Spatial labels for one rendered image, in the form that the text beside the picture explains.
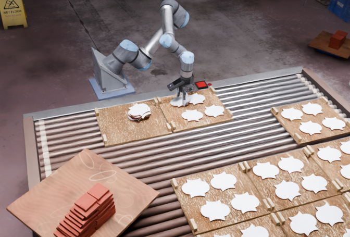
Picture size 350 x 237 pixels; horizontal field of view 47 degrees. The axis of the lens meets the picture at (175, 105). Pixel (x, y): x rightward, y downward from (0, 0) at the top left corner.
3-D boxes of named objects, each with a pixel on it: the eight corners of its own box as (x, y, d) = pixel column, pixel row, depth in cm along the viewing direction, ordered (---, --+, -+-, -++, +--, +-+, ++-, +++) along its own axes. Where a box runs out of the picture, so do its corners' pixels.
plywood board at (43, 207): (6, 210, 183) (5, 207, 182) (86, 150, 216) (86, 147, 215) (83, 272, 161) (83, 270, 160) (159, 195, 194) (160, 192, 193)
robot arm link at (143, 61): (123, 58, 288) (173, -1, 279) (138, 68, 297) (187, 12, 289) (128, 65, 279) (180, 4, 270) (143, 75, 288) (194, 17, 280)
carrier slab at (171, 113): (155, 100, 270) (155, 98, 269) (211, 89, 282) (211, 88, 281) (173, 133, 244) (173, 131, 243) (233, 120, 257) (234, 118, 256)
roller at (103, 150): (40, 163, 226) (38, 158, 223) (327, 103, 282) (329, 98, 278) (41, 170, 223) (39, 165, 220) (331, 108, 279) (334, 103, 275)
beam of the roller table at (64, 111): (24, 121, 258) (22, 113, 255) (299, 72, 317) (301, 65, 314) (25, 129, 252) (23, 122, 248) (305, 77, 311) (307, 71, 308)
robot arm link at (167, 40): (166, -12, 270) (170, 37, 239) (177, -2, 277) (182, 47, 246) (154, -2, 275) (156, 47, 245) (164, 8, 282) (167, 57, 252)
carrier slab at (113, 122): (94, 111, 258) (94, 109, 257) (155, 101, 270) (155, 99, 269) (104, 148, 232) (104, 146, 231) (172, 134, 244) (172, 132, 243)
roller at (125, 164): (42, 183, 215) (41, 177, 212) (341, 116, 271) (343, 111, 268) (43, 190, 212) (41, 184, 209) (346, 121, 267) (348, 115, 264)
